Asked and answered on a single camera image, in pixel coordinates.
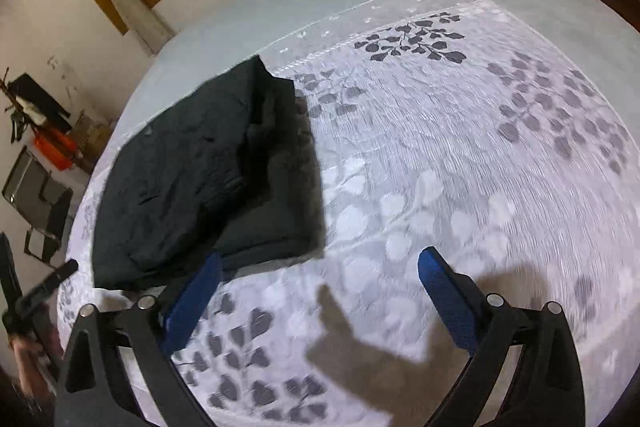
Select grey bed sheet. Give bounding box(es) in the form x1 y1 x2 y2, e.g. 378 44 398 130
92 0 640 168

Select orange object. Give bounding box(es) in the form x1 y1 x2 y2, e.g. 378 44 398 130
32 127 83 170

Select white patterned bed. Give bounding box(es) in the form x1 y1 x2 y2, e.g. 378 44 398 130
55 0 640 427

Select tan basket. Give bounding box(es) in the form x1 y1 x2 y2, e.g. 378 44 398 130
72 109 113 160

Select black metal-frame chair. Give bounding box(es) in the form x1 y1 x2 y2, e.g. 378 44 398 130
2 144 76 268

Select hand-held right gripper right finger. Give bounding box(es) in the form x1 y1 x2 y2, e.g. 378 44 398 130
417 247 586 427

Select black pants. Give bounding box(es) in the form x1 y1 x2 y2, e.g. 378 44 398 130
92 54 328 293

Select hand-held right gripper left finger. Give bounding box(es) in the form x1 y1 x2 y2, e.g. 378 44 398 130
54 251 223 427

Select person's left hand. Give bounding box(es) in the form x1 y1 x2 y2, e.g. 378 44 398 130
10 337 51 400

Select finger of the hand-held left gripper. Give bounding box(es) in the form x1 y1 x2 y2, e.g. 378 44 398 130
17 258 81 309
0 234 19 308

